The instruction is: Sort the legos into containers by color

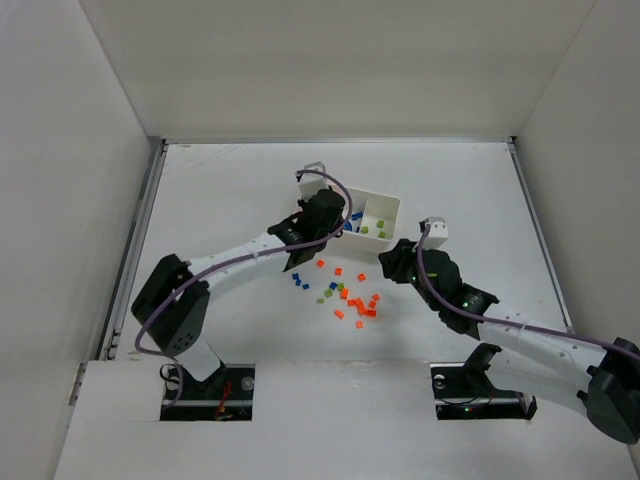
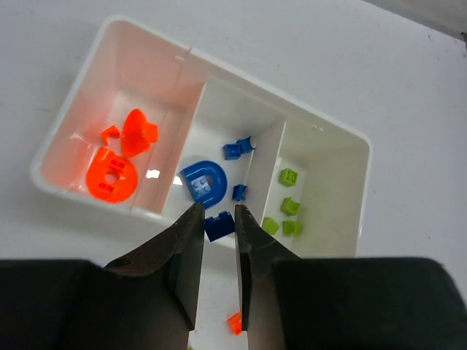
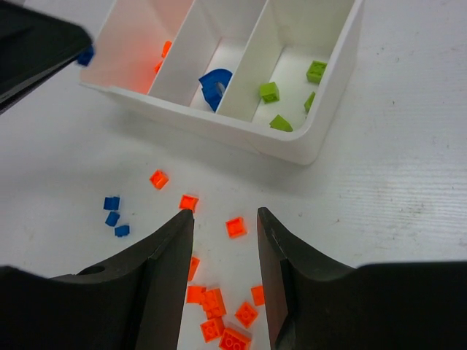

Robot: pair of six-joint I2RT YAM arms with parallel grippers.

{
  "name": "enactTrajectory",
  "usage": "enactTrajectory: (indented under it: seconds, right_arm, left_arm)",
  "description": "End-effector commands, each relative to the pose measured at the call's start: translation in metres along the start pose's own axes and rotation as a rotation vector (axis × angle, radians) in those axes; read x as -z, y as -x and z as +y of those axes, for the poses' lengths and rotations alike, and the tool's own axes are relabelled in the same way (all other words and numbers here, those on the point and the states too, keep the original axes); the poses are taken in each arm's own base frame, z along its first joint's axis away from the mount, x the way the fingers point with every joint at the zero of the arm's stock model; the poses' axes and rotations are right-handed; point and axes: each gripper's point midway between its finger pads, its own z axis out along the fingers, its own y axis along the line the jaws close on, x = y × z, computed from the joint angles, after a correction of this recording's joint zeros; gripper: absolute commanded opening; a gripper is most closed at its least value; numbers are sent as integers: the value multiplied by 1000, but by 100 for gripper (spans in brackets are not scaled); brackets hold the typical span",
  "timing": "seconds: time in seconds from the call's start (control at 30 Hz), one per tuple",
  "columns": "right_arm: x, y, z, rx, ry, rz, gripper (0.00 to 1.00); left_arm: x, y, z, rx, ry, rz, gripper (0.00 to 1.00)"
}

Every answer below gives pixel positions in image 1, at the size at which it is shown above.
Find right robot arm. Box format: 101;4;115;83
378;239;639;445

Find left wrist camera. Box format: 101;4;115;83
296;161;327;200

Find orange two-by-two lego brick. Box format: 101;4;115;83
347;298;364;308

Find aluminium table rail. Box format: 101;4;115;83
507;136;575;333
92;137;168;361

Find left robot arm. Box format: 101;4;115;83
131;187;352;383

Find white three-compartment tray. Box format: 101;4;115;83
329;187;401;255

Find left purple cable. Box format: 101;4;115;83
135;169;354;357

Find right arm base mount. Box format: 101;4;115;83
430;343;537;421

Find left aluminium table rail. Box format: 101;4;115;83
92;137;168;361

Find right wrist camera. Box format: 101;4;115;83
419;216;449;250

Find right aluminium table rail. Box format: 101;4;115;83
507;136;575;333

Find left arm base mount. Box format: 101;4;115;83
159;362;256;423

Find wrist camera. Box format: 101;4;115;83
419;216;449;250
296;161;327;200

